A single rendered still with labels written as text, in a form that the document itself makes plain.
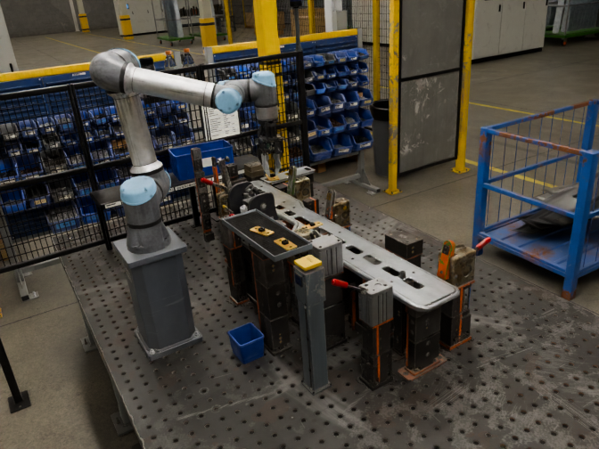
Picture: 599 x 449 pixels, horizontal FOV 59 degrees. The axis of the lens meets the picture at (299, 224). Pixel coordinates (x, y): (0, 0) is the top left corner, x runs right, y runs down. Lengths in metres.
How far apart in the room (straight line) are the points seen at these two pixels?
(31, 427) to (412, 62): 3.99
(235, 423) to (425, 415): 0.57
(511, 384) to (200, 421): 0.98
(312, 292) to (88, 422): 1.71
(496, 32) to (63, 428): 12.01
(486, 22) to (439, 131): 7.75
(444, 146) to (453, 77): 0.68
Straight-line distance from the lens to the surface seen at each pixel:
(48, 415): 3.13
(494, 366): 1.94
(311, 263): 1.54
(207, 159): 2.77
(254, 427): 1.71
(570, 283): 3.66
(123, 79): 1.74
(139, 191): 1.82
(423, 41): 5.14
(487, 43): 13.18
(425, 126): 5.35
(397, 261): 1.88
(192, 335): 2.08
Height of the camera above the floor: 1.90
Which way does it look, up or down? 24 degrees down
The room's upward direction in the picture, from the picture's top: 4 degrees counter-clockwise
